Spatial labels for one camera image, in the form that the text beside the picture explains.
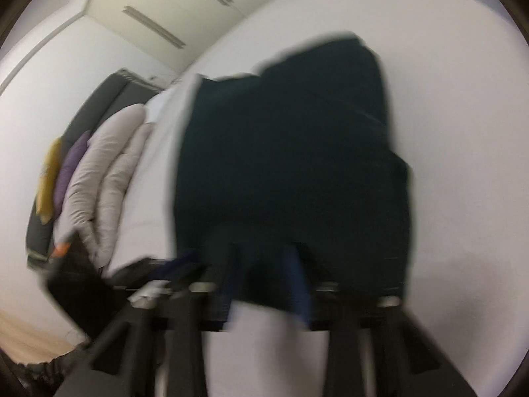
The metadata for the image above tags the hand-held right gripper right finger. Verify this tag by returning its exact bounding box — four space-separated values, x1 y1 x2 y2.
285 245 478 397

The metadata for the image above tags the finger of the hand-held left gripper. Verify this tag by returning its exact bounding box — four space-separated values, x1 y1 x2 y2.
103 250 207 300

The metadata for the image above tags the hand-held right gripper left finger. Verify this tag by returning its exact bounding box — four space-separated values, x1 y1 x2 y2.
54 243 241 397

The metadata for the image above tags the dark green garment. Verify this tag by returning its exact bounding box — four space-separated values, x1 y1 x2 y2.
171 35 414 331

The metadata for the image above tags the person's left forearm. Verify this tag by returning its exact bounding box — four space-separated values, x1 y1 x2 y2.
14 341 96 397

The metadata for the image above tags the beige puffy duvet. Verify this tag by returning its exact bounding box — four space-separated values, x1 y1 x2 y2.
54 103 157 271

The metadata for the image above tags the yellow pillow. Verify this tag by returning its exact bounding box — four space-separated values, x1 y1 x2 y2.
35 136 63 225

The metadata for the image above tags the purple pillow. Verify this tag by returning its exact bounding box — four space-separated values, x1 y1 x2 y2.
52 129 94 212

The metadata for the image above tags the white pillow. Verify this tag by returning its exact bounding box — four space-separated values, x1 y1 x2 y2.
142 86 184 124

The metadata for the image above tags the dark grey headboard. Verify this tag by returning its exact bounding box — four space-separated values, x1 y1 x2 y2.
25 68 179 267

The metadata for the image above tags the white bed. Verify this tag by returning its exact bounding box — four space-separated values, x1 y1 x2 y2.
101 0 529 397

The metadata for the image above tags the cream wardrobe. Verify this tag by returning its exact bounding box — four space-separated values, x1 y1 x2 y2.
83 0 308 81

